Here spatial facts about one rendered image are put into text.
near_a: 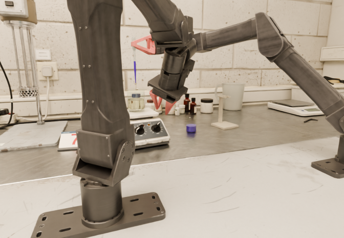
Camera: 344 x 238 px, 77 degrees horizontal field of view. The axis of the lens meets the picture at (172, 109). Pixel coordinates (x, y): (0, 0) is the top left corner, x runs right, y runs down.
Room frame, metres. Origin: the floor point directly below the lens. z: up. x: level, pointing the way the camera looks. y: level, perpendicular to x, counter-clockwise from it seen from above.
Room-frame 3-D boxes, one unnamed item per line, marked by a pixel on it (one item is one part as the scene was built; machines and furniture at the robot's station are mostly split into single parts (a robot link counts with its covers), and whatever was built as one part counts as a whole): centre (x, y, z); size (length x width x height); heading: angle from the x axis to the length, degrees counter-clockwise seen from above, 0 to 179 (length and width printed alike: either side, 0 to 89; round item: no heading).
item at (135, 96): (0.77, 0.13, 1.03); 0.07 x 0.06 x 0.08; 114
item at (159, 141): (0.74, 0.11, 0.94); 0.22 x 0.13 x 0.08; 25
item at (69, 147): (0.65, 0.30, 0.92); 0.09 x 0.06 x 0.04; 102
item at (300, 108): (1.19, -0.69, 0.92); 0.26 x 0.19 x 0.05; 17
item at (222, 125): (0.88, -0.22, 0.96); 0.08 x 0.08 x 0.13; 30
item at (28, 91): (0.78, 0.51, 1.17); 0.07 x 0.07 x 0.25
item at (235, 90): (1.25, -0.34, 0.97); 0.18 x 0.13 x 0.15; 96
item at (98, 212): (0.32, 0.11, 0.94); 0.20 x 0.07 x 0.08; 109
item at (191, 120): (0.81, -0.07, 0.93); 0.04 x 0.04 x 0.06
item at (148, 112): (0.76, 0.12, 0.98); 0.12 x 0.12 x 0.01; 25
